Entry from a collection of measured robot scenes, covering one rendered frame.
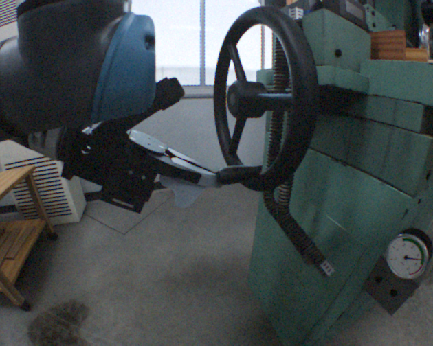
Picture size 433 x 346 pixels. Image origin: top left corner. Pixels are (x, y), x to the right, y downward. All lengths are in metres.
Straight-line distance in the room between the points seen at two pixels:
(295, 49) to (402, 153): 0.22
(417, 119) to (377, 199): 0.14
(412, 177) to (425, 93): 0.12
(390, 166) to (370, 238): 0.13
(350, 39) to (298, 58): 0.18
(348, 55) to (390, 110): 0.11
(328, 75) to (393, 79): 0.11
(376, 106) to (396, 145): 0.07
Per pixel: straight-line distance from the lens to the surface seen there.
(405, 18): 0.68
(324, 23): 0.33
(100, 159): 0.25
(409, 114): 0.34
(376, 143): 0.36
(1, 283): 1.09
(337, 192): 0.42
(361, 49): 0.39
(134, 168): 0.23
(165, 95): 0.22
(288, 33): 0.23
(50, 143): 0.24
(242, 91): 0.29
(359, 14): 0.41
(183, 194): 0.26
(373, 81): 0.37
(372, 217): 0.38
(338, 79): 0.30
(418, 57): 0.48
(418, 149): 0.33
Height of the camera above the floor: 0.82
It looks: 23 degrees down
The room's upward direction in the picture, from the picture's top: straight up
